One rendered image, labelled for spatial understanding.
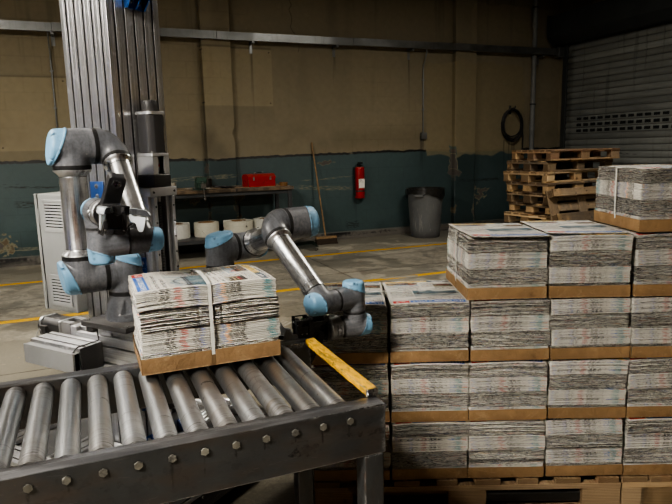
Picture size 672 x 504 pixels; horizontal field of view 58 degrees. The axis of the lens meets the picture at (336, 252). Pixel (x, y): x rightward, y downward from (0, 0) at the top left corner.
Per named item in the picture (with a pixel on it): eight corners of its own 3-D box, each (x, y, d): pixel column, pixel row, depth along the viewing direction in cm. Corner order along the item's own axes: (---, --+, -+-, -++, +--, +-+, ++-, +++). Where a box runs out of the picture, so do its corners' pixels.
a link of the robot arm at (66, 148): (113, 293, 201) (98, 126, 192) (64, 300, 193) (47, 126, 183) (103, 287, 211) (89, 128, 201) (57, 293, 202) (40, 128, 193)
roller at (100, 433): (107, 388, 164) (106, 371, 163) (116, 471, 121) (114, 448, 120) (88, 391, 162) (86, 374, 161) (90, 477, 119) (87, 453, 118)
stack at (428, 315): (317, 464, 267) (311, 281, 253) (580, 459, 266) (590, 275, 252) (313, 517, 229) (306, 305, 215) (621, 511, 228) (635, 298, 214)
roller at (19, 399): (28, 401, 157) (25, 383, 156) (7, 494, 114) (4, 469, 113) (6, 404, 155) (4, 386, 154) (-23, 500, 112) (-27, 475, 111)
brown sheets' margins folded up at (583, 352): (317, 434, 265) (313, 323, 256) (582, 429, 264) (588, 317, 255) (313, 482, 227) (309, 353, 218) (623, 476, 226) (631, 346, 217)
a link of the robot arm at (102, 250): (131, 262, 179) (128, 225, 177) (91, 267, 172) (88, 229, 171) (123, 259, 185) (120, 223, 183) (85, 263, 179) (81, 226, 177)
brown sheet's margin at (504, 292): (445, 277, 252) (445, 267, 251) (514, 276, 252) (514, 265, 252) (466, 300, 215) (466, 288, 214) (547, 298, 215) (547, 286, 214)
